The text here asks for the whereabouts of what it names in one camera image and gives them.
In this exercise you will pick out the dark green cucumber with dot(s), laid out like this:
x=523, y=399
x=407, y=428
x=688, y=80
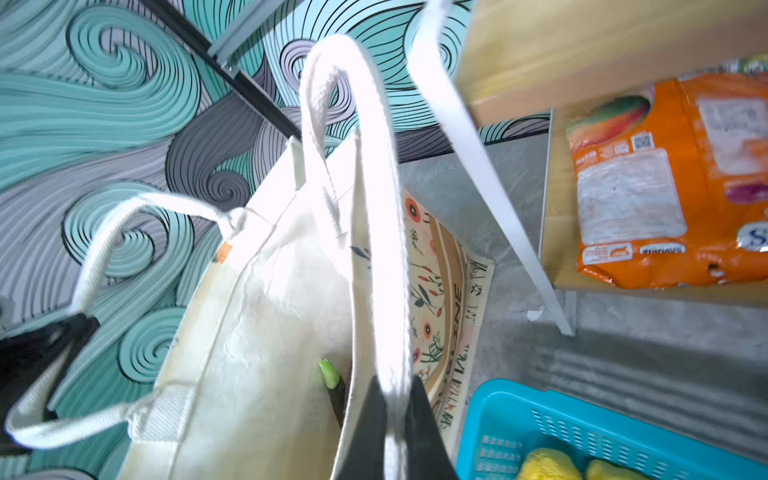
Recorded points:
x=336, y=388

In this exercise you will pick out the orange Fox's candy bag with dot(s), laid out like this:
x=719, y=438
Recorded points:
x=671, y=183

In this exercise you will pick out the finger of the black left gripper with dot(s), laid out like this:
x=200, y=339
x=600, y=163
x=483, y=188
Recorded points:
x=25, y=357

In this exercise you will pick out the yellow lemon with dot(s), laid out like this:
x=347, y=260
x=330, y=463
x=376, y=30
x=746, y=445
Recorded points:
x=602, y=470
x=548, y=464

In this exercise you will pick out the teal plastic basket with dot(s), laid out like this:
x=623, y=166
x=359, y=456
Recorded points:
x=506, y=421

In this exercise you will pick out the cream floral tote bag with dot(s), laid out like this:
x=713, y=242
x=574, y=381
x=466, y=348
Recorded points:
x=314, y=267

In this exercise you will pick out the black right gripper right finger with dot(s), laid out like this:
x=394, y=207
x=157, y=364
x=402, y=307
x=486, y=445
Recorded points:
x=427, y=457

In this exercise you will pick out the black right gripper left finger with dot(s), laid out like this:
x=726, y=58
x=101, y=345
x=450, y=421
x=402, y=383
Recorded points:
x=364, y=459

